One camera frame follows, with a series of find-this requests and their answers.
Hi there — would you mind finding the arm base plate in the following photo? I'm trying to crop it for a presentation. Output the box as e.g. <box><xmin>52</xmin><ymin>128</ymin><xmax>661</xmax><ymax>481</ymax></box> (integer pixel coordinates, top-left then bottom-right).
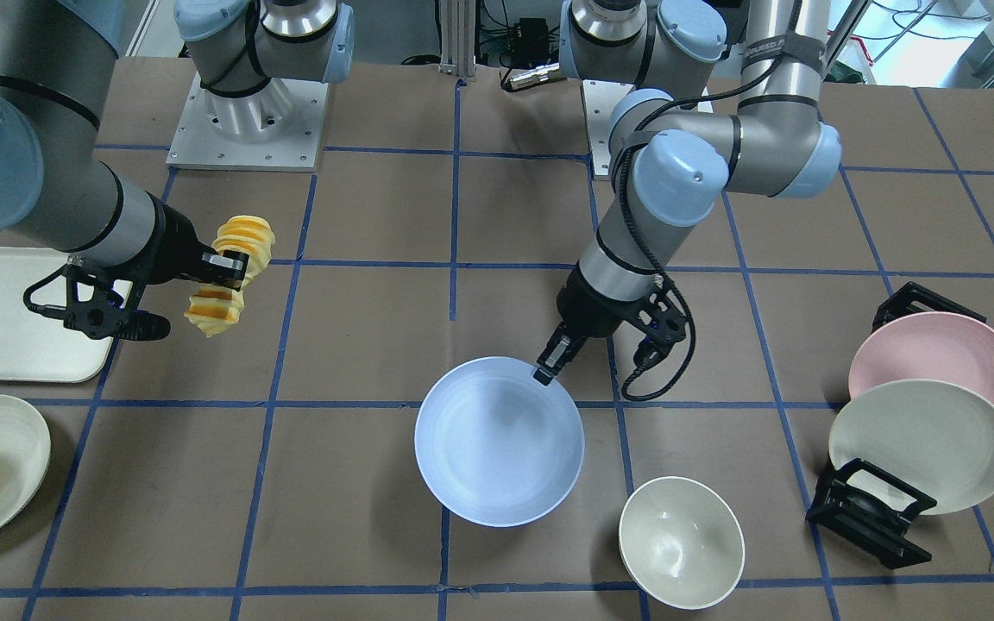
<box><xmin>166</xmin><ymin>78</ymin><xmax>329</xmax><ymax>173</ymax></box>
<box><xmin>581</xmin><ymin>81</ymin><xmax>668</xmax><ymax>181</ymax></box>

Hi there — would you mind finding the cream plate in rack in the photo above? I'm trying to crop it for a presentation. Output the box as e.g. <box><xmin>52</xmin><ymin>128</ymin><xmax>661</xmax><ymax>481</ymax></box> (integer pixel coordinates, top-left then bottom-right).
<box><xmin>828</xmin><ymin>379</ymin><xmax>994</xmax><ymax>515</ymax></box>

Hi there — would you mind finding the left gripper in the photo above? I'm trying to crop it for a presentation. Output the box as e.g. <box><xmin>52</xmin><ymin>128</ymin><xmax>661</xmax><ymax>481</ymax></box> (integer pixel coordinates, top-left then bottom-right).
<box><xmin>533</xmin><ymin>267</ymin><xmax>688</xmax><ymax>386</ymax></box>

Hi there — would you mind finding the black plate rack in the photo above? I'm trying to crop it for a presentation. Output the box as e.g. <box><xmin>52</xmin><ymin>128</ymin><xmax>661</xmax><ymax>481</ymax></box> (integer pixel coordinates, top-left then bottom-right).
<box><xmin>805</xmin><ymin>280</ymin><xmax>987</xmax><ymax>570</ymax></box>

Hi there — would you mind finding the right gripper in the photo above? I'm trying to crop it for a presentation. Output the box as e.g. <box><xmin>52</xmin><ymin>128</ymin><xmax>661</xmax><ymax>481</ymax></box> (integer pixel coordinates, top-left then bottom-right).
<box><xmin>24</xmin><ymin>202</ymin><xmax>249</xmax><ymax>342</ymax></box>

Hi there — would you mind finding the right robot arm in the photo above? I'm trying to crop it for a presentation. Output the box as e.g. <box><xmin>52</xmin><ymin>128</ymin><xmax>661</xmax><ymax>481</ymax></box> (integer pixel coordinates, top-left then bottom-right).
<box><xmin>0</xmin><ymin>1</ymin><xmax>355</xmax><ymax>342</ymax></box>

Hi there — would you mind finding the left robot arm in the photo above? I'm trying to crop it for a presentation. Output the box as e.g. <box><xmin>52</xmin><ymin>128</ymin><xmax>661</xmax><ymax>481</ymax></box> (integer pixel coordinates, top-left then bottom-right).
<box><xmin>535</xmin><ymin>1</ymin><xmax>841</xmax><ymax>385</ymax></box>

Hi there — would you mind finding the blue plate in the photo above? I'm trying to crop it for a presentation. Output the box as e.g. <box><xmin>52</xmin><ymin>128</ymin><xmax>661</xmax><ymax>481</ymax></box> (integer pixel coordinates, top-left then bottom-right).
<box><xmin>414</xmin><ymin>356</ymin><xmax>585</xmax><ymax>528</ymax></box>

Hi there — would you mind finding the pink plate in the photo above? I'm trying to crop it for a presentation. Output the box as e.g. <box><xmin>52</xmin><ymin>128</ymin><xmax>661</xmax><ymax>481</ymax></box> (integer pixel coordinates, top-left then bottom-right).
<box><xmin>847</xmin><ymin>311</ymin><xmax>994</xmax><ymax>404</ymax></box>

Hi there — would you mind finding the white rectangular tray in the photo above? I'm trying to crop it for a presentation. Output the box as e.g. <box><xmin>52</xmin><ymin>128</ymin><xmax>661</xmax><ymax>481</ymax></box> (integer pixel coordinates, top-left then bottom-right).
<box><xmin>0</xmin><ymin>247</ymin><xmax>113</xmax><ymax>384</ymax></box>

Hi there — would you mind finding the striped yellow bread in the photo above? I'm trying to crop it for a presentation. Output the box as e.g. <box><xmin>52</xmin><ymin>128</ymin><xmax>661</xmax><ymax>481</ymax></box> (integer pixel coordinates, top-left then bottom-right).
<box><xmin>184</xmin><ymin>216</ymin><xmax>276</xmax><ymax>338</ymax></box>

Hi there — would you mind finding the cream bowl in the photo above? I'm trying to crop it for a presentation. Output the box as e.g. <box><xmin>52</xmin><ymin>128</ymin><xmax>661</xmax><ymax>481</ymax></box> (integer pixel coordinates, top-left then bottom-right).
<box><xmin>618</xmin><ymin>476</ymin><xmax>746</xmax><ymax>611</ymax></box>

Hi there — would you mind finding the aluminium frame post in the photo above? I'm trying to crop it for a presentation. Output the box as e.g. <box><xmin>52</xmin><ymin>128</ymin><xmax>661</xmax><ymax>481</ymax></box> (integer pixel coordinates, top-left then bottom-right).
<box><xmin>437</xmin><ymin>0</ymin><xmax>478</xmax><ymax>83</ymax></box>

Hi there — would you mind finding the silver cable connector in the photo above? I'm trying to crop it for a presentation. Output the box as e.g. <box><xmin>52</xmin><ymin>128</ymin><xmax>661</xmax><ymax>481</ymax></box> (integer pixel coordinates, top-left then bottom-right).
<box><xmin>500</xmin><ymin>63</ymin><xmax>566</xmax><ymax>93</ymax></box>

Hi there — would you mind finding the black electronics box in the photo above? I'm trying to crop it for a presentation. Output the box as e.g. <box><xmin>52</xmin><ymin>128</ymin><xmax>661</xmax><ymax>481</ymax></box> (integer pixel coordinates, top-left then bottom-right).
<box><xmin>509</xmin><ymin>17</ymin><xmax>551</xmax><ymax>68</ymax></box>

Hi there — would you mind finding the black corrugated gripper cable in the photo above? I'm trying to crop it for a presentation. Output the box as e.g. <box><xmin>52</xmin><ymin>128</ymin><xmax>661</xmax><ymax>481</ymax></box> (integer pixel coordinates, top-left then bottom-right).
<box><xmin>609</xmin><ymin>34</ymin><xmax>834</xmax><ymax>404</ymax></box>

